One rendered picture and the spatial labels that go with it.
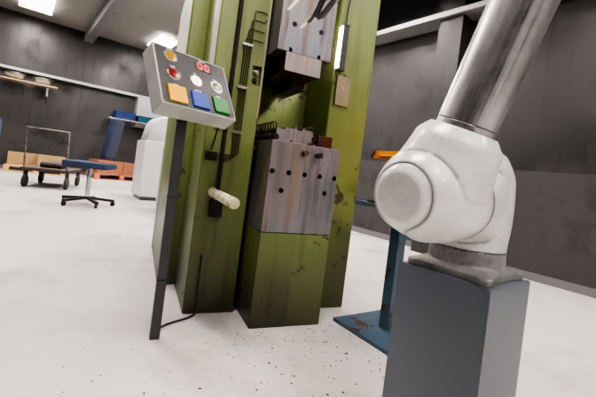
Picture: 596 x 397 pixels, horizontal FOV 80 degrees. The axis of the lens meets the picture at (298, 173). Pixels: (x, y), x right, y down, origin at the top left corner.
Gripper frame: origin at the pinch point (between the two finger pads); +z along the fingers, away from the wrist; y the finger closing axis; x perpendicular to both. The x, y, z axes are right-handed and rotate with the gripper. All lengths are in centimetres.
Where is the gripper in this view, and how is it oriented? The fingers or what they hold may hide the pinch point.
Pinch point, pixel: (299, 12)
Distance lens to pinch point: 134.8
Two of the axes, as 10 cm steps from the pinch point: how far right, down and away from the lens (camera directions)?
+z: -6.4, 4.2, 6.4
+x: -5.1, 3.9, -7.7
